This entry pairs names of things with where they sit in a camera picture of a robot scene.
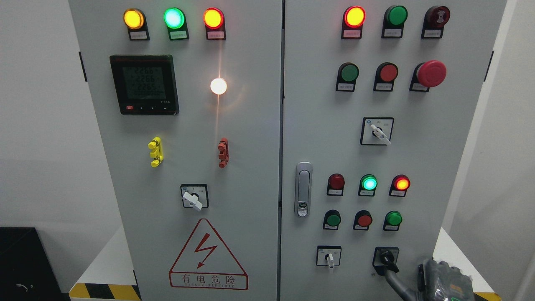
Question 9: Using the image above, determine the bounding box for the green push button lower right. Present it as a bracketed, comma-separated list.
[382, 210, 403, 231]

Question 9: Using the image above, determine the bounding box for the grey electrical cabinet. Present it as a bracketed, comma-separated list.
[69, 0, 507, 301]

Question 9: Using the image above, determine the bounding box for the green push button second row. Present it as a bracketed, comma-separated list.
[336, 62, 359, 93]

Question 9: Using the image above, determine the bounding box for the green indicator light top left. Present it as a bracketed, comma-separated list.
[163, 7, 189, 41]

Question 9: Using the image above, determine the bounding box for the white glowing indicator light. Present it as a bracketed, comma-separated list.
[210, 77, 228, 95]

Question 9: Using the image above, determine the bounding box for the red push button second row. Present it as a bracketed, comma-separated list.
[373, 62, 399, 92]

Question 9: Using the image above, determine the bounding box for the white selector switch bottom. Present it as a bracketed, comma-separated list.
[316, 245, 342, 269]

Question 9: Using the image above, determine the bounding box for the green lit indicator light middle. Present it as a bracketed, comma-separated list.
[359, 174, 378, 196]

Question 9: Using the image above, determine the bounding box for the white selector switch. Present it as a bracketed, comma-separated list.
[316, 245, 342, 269]
[360, 117, 394, 145]

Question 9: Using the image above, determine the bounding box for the red high voltage warning sticker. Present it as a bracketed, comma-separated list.
[168, 218, 249, 290]

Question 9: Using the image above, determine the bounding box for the red indicator light right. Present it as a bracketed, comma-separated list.
[389, 174, 411, 197]

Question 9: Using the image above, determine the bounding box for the white selector switch left door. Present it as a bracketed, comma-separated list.
[180, 184, 209, 212]

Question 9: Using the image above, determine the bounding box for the green button top right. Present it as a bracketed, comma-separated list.
[381, 5, 408, 38]

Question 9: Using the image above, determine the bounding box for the yellow terminal connector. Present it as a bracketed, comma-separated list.
[148, 136, 164, 168]

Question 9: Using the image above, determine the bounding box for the red indicator light top left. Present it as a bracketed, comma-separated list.
[203, 7, 226, 40]

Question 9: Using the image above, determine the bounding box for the green push button lower left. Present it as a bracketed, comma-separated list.
[323, 209, 341, 230]

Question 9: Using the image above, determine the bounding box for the red lit indicator right door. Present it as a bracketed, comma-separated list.
[341, 6, 366, 39]

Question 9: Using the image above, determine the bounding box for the black rotary knob switch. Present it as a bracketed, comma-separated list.
[372, 247, 399, 276]

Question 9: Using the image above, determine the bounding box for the silver cabinet door handle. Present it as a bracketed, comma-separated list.
[294, 162, 313, 217]

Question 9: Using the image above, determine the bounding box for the green push button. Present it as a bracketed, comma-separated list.
[323, 209, 341, 230]
[382, 210, 403, 231]

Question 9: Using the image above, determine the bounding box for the dark red buzzer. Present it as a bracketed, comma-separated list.
[421, 6, 451, 39]

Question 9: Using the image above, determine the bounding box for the red push button lower middle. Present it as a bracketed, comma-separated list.
[353, 210, 373, 231]

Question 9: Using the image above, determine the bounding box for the dark red indicator light left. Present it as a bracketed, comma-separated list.
[326, 173, 345, 196]

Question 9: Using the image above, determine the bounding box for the black digital power meter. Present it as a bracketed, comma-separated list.
[110, 54, 179, 115]

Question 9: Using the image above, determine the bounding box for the black box on floor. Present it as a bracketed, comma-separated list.
[0, 227, 64, 301]

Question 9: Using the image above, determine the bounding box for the red terminal connector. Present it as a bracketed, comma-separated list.
[217, 138, 229, 169]

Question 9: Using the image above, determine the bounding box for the red emergency stop mushroom button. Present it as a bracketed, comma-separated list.
[409, 60, 447, 93]

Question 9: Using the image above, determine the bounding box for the yellow indicator light top left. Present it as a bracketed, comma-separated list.
[123, 8, 150, 41]

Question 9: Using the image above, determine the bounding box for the white selector switch upper right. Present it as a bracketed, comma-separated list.
[360, 117, 394, 145]

